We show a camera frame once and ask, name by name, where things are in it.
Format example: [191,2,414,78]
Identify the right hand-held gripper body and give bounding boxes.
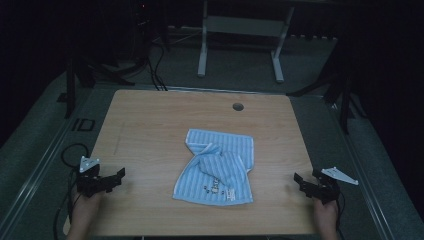
[311,166,360,205]

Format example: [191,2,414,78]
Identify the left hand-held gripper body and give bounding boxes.
[75,155,113,198]

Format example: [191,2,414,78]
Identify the blue striped towel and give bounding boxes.
[172,128,255,207]

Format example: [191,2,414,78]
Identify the person's right hand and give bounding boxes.
[313,198,340,232]

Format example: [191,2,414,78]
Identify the person's left hand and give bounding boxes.
[70,191,103,232]

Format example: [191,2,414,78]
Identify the black metal stand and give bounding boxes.
[286,43,368,135]
[56,56,136,120]

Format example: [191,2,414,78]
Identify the dark equipment rack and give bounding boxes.
[131,0,171,68]

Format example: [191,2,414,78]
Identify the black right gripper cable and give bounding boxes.
[334,191,347,235]

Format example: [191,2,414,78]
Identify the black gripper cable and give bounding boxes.
[53,143,91,240]
[334,191,347,235]

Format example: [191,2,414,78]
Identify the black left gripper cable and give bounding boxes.
[53,143,91,240]

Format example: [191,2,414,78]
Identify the metal floor rail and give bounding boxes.
[328,98,396,240]
[0,99,88,234]

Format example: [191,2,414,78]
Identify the black floor cable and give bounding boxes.
[153,43,169,92]
[146,56,162,92]

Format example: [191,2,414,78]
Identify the white metal desk frame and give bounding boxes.
[197,0,296,84]

